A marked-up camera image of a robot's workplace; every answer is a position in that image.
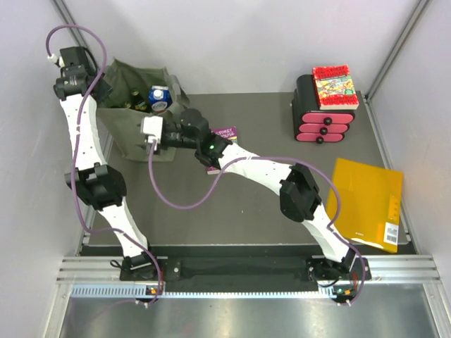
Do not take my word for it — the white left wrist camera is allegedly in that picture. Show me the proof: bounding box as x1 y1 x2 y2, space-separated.
47 54 65 68

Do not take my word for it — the aluminium frame rail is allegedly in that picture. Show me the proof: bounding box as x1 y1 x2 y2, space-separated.
56 255 440 299

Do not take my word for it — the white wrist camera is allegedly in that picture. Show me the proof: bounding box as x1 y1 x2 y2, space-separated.
47 54 65 68
140 115 164 152

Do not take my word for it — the blue juice carton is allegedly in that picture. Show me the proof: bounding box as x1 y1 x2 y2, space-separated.
149 85 173 113

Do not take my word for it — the purple treehouse book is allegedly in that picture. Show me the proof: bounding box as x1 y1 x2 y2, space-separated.
206 126 238 175

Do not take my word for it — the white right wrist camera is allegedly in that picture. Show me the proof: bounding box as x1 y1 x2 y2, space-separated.
140 115 164 152

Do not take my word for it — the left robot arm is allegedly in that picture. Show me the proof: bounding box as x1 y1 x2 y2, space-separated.
51 46 160 281

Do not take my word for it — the yellow folder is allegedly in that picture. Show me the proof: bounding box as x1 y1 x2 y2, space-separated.
332 158 403 253

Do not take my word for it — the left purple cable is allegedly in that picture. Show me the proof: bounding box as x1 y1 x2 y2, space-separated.
44 24 166 306

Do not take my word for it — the black pink drawer unit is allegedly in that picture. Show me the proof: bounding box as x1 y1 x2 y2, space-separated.
290 75 355 144

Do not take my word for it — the green canvas bag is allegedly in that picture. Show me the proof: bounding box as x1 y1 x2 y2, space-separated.
97 58 190 162

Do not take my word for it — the red comic book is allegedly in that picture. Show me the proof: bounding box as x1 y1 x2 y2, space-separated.
312 65 359 111

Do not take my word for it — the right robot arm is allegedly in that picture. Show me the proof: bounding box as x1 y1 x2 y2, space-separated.
158 108 357 279

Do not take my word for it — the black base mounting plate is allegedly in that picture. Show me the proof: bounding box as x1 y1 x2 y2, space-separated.
119 255 373 292

